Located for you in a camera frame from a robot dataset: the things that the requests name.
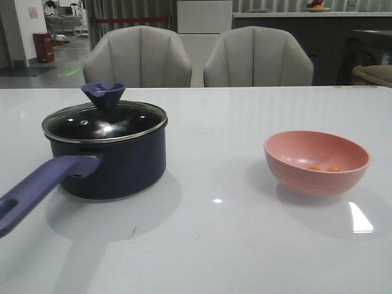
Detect pink bowl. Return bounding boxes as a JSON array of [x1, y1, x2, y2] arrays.
[[264, 130, 371, 197]]

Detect grey chair right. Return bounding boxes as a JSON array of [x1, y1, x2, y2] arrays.
[[203, 26, 314, 87]]

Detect grey chair left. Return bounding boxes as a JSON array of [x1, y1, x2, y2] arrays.
[[83, 26, 192, 88]]

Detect orange ham piece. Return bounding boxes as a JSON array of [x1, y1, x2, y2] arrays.
[[326, 166, 342, 172], [307, 166, 322, 171]]

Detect red bin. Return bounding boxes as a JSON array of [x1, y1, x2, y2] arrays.
[[32, 32, 55, 63]]

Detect dark counter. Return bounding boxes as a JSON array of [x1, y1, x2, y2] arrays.
[[232, 12, 391, 86]]

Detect grey chair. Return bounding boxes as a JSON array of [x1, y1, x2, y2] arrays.
[[203, 26, 314, 87], [83, 26, 192, 88]]

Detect tan cushion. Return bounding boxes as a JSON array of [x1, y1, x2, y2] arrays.
[[352, 65, 391, 88]]

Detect dark blue saucepan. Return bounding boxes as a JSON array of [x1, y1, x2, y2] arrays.
[[1, 122, 168, 236]]

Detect glass lid blue knob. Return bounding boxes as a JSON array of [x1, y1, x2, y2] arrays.
[[42, 82, 168, 144]]

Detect white cabinet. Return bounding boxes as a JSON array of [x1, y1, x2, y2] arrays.
[[177, 1, 233, 88]]

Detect fruit plate on counter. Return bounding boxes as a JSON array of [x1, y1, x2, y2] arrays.
[[305, 0, 331, 12]]

